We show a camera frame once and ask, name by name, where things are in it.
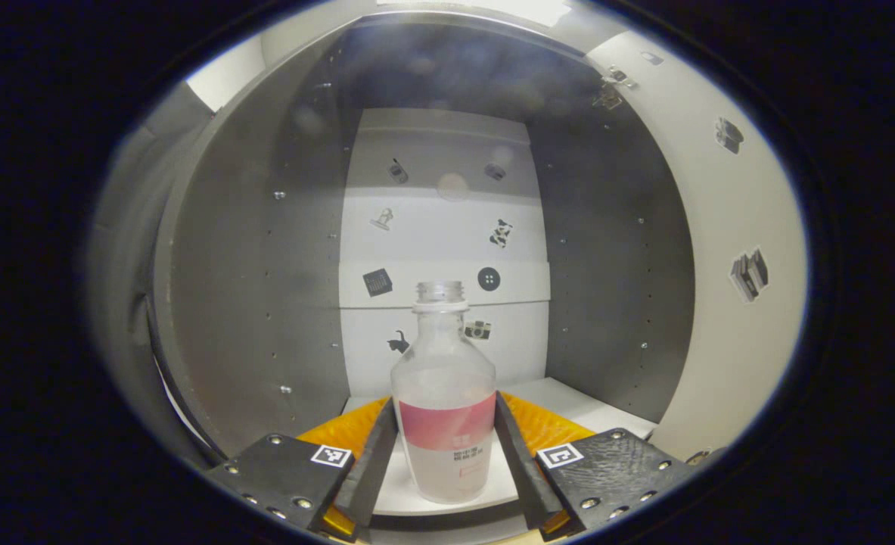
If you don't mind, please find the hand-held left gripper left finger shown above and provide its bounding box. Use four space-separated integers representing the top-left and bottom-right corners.
204 395 401 542

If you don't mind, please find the grey cabinet door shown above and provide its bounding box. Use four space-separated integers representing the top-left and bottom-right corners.
583 30 809 462

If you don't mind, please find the dark grey cabinet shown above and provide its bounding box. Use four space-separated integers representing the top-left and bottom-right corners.
152 11 696 531

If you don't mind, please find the ceiling light panel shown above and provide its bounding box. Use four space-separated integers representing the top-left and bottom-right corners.
375 0 573 27

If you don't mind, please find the clear bottle with pink label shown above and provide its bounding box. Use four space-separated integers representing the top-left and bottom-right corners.
390 280 498 506

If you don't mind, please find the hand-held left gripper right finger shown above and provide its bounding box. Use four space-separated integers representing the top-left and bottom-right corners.
493 390 701 540

